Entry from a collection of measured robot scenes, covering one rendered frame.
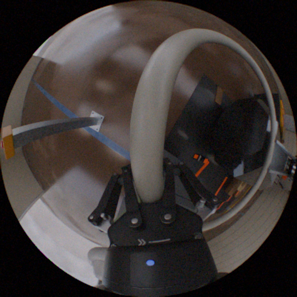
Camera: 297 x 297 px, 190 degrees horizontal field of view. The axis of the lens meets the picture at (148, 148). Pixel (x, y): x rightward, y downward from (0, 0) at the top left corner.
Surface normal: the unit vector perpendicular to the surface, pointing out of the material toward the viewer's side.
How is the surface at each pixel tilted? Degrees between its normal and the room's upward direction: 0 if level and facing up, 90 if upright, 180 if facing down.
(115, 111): 0
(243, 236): 90
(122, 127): 0
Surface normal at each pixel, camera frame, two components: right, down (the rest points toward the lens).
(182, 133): -0.04, 0.29
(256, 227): -0.83, -0.54
